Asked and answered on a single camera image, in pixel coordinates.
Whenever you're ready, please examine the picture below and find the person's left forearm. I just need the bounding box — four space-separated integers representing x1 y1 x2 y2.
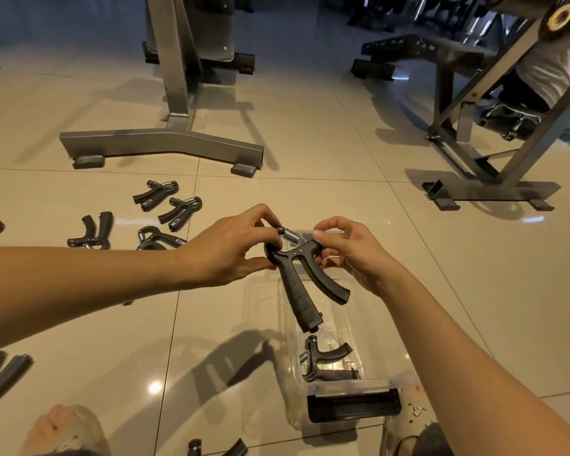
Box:
0 245 191 357

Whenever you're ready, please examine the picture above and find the person's right forearm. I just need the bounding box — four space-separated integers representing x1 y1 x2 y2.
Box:
379 263 570 456

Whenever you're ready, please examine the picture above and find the person's left hand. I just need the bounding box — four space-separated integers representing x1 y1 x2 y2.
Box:
178 203 284 288

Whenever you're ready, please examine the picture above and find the person's right hand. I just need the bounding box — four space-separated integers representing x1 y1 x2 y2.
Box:
312 215 405 298

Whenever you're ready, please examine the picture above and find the beige slipper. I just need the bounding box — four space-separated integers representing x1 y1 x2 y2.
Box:
28 405 113 456
381 384 439 456

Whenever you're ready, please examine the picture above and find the beige left slipper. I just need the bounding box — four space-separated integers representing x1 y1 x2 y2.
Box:
28 405 113 456

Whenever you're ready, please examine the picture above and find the dark dumbbell rack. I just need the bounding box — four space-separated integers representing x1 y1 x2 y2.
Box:
346 0 490 32

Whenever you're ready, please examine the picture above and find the grey metal machine frame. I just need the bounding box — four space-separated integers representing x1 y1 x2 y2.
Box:
421 0 570 212

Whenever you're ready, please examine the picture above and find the clear plastic storage box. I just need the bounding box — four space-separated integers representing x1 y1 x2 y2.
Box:
241 226 412 426

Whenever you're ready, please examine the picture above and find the grey metal rack stand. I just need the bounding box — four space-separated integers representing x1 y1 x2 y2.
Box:
59 0 265 179

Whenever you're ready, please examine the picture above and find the beige right slipper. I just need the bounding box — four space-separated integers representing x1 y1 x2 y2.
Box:
381 384 439 456

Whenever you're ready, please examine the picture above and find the black weight bench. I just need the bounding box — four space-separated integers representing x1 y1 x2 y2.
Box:
350 32 502 82

